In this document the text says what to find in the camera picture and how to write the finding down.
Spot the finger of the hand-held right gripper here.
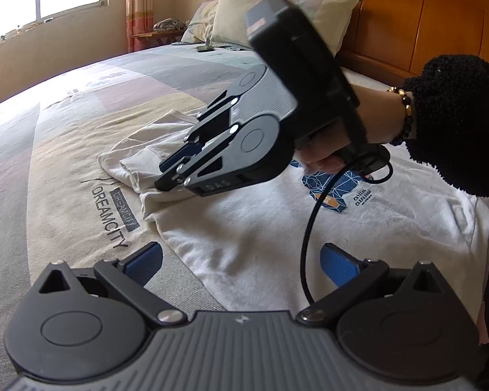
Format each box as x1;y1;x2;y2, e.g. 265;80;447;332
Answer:
154;124;242;193
159;94;242;174

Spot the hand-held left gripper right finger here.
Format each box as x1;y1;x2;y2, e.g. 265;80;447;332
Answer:
297;243;455;328

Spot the large patchwork pillow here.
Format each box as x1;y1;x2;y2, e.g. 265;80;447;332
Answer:
209;0;363;55

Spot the wooden nightstand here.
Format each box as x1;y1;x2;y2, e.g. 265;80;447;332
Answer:
130;28;186;51

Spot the wooden headboard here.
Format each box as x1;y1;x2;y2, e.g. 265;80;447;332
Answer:
206;0;489;86

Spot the person's right hand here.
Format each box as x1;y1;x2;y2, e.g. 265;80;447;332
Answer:
291;85;404;176

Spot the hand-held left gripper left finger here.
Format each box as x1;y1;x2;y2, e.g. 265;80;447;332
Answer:
38;242;187;328

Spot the bed with patchwork sheet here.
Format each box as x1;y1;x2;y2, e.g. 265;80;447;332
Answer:
0;43;489;391

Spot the small patchwork pillow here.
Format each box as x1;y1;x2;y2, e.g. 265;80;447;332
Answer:
181;0;221;45

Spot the dark bead bracelet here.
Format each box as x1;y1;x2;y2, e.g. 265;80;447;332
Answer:
386;85;417;147

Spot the grey plush toy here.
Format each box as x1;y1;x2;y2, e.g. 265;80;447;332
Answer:
153;18;184;32

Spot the white printed sweatshirt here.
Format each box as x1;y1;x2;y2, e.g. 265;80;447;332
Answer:
98;108;489;347

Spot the orange striped curtain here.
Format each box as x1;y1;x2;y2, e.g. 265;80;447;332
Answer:
126;0;159;53

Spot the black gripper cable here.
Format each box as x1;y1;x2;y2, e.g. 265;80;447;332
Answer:
299;152;394;306

